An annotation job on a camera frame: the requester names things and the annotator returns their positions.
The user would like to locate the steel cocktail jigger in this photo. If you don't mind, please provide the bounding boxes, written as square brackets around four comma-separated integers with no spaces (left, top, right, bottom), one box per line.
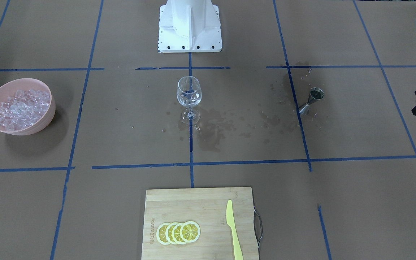
[299,87,325,115]

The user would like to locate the clear wine glass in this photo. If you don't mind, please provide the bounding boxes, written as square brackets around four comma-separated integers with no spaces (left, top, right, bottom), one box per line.
[177,76,202,125]

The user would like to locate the pink bowl of ice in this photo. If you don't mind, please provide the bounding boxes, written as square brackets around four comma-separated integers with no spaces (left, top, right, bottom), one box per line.
[0,78,56,135]

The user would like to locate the yellow plastic knife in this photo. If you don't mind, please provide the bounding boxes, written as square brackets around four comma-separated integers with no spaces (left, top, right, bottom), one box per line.
[226,199,244,260]

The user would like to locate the bamboo cutting board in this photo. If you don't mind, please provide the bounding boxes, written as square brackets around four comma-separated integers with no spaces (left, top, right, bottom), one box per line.
[141,187,260,260]

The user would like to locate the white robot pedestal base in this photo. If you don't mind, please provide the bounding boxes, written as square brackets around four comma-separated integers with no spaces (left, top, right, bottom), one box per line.
[157,0,223,53]

